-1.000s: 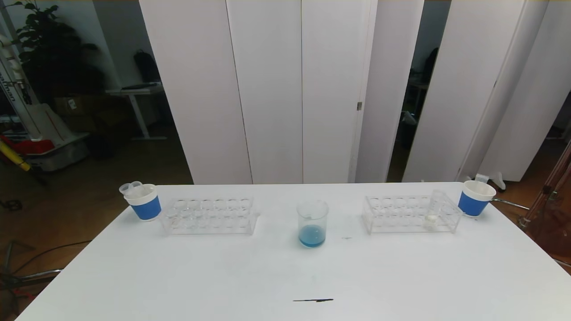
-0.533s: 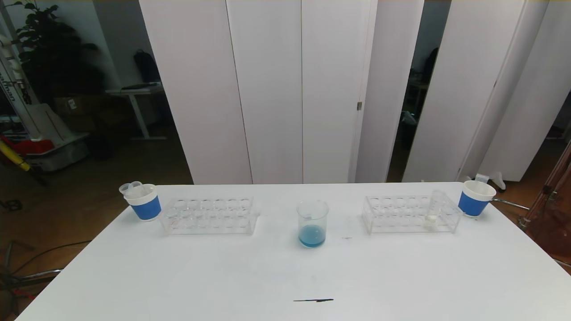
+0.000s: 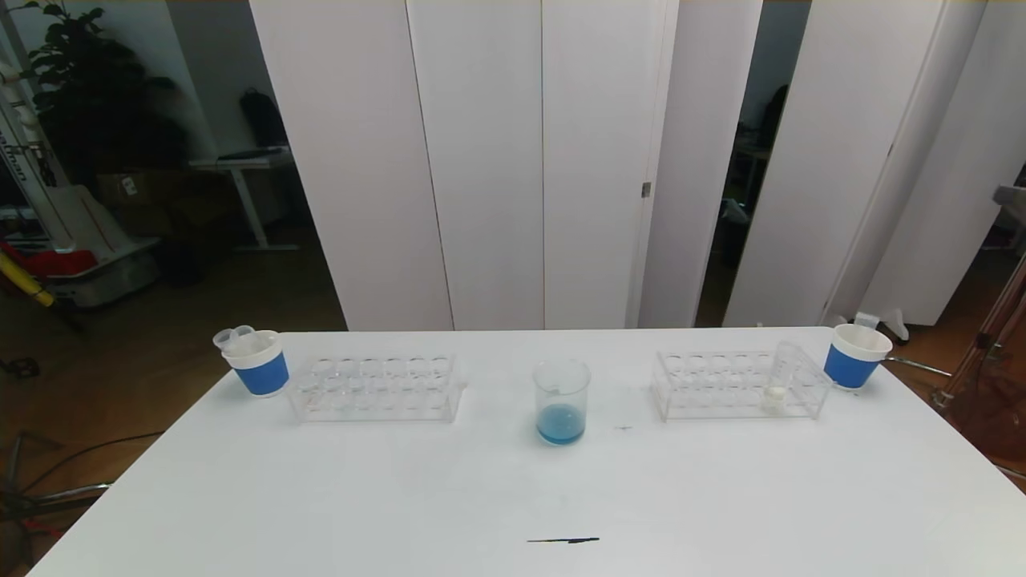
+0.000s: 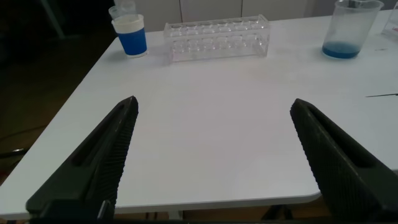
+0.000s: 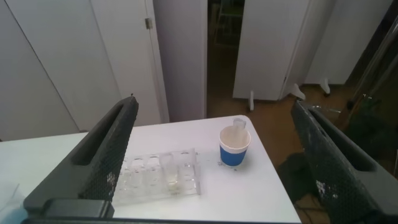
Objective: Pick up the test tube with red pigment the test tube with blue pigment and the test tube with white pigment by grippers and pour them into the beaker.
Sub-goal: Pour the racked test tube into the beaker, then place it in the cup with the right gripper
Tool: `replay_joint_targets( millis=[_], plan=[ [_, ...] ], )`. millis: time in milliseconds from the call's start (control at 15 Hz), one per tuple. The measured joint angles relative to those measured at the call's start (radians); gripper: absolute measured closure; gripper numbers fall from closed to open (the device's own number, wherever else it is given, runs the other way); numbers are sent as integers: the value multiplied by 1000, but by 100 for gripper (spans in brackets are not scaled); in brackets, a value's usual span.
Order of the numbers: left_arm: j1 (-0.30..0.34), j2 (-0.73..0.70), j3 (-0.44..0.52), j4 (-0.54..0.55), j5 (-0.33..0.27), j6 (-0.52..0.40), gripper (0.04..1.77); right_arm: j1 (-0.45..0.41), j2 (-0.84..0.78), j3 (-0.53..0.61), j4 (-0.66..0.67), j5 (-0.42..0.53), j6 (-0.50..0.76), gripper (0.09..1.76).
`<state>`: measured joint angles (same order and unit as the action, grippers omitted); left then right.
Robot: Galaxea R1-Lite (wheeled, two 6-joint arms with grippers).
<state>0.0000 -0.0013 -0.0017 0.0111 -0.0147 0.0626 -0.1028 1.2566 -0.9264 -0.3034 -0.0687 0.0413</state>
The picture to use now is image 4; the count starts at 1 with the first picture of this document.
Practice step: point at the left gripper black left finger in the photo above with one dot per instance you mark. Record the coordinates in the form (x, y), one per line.
(93, 168)

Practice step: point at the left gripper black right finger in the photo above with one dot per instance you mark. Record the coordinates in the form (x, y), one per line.
(342, 165)

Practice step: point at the test tube with blue pigment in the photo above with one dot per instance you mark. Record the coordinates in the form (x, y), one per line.
(126, 7)

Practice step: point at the clear glass beaker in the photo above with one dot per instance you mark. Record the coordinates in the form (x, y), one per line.
(340, 49)

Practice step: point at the metal chair base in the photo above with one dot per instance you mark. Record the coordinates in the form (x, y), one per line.
(12, 153)

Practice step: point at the blue and white paper cup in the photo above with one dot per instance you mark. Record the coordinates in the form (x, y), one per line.
(133, 42)

